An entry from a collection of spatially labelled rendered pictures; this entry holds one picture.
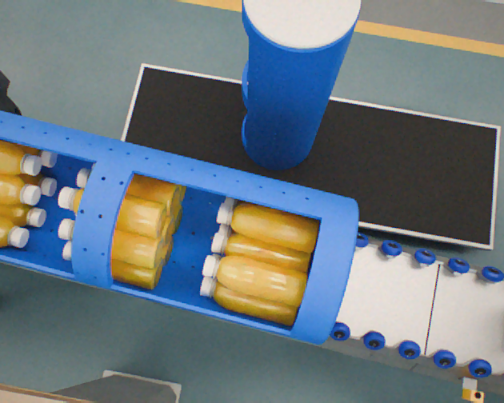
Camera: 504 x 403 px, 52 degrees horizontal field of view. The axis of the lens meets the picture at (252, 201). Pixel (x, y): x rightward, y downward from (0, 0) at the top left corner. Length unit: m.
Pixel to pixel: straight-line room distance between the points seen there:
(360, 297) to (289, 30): 0.63
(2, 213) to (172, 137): 1.05
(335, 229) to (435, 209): 1.27
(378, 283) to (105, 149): 0.65
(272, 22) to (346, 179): 0.96
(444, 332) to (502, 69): 1.66
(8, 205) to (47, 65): 1.45
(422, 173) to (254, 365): 1.00
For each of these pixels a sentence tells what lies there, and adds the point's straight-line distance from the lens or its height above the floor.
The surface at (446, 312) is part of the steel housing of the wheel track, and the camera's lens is 1.24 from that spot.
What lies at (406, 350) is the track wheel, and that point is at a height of 0.97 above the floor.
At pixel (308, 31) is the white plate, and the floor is 1.04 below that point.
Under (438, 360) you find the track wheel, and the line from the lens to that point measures 1.19.
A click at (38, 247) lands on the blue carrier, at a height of 0.99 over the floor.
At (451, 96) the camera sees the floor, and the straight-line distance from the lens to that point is 2.51.
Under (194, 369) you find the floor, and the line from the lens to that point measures 2.09.
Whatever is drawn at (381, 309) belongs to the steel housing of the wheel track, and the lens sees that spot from 1.20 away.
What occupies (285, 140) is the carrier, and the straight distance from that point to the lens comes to 1.74.
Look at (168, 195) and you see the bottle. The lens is 0.99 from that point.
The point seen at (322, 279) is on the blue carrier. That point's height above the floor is 1.23.
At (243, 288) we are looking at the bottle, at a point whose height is 1.12.
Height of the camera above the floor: 2.08
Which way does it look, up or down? 75 degrees down
